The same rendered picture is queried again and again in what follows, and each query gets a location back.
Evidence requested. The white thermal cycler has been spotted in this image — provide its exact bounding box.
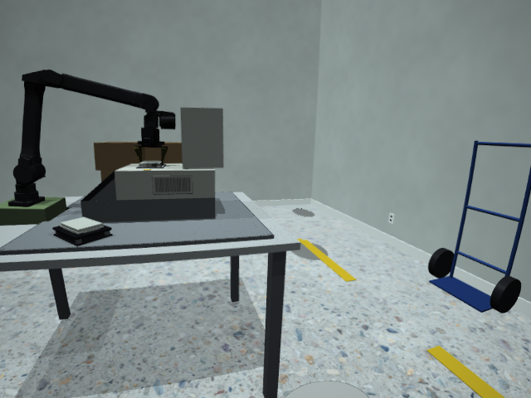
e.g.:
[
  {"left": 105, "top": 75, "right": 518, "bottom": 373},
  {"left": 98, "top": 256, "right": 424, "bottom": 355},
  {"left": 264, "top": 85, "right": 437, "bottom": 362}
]
[{"left": 80, "top": 108, "right": 224, "bottom": 222}]

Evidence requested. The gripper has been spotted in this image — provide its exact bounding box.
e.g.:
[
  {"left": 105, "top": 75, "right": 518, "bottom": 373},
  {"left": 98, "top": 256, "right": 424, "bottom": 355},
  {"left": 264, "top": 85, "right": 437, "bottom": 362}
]
[{"left": 134, "top": 141, "right": 168, "bottom": 165}]

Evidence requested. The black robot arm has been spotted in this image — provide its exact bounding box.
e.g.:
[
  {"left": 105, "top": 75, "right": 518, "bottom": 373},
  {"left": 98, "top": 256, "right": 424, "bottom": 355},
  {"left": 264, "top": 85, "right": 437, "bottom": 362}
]
[{"left": 8, "top": 70, "right": 175, "bottom": 207}]

